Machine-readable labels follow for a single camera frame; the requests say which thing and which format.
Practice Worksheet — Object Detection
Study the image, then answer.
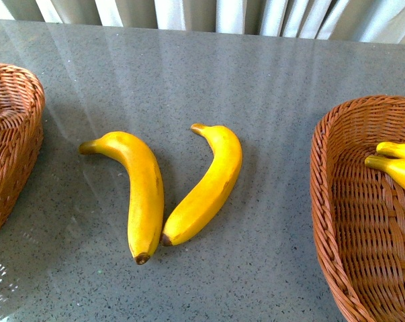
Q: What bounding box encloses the left brown wicker basket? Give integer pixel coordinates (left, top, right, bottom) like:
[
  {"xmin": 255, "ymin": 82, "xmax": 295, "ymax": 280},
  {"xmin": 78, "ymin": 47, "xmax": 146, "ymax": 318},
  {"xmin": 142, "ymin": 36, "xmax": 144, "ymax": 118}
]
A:
[{"xmin": 0, "ymin": 63, "xmax": 45, "ymax": 229}]

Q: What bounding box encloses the brown wicker basket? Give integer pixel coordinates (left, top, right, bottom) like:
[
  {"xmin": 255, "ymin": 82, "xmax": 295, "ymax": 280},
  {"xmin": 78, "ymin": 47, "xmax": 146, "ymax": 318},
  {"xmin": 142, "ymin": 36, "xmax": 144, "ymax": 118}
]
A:
[
  {"xmin": 310, "ymin": 95, "xmax": 405, "ymax": 321},
  {"xmin": 0, "ymin": 63, "xmax": 45, "ymax": 229}
]

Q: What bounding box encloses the right brown wicker basket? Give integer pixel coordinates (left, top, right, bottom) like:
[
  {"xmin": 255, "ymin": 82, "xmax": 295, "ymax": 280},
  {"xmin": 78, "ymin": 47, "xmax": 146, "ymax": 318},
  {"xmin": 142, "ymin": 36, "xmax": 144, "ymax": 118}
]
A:
[{"xmin": 310, "ymin": 95, "xmax": 405, "ymax": 321}]

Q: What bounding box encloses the yellow banana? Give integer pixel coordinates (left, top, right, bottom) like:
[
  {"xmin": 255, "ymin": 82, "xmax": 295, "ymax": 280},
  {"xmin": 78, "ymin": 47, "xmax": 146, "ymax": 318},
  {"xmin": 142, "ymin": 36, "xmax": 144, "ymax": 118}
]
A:
[
  {"xmin": 79, "ymin": 131, "xmax": 165, "ymax": 265},
  {"xmin": 161, "ymin": 123, "xmax": 242, "ymax": 246},
  {"xmin": 364, "ymin": 156, "xmax": 405, "ymax": 190},
  {"xmin": 376, "ymin": 142, "xmax": 405, "ymax": 159}
]

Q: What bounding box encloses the yellow banana in basket front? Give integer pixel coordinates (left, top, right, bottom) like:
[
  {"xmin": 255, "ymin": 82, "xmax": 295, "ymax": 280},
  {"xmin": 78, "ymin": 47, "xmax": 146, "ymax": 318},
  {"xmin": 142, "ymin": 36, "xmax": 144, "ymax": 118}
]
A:
[{"xmin": 364, "ymin": 156, "xmax": 405, "ymax": 190}]

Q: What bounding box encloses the white pleated curtain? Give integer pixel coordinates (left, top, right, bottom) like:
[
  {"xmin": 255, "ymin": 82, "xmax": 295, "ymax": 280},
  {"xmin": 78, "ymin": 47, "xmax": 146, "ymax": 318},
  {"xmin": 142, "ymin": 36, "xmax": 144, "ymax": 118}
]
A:
[{"xmin": 0, "ymin": 0, "xmax": 405, "ymax": 44}]

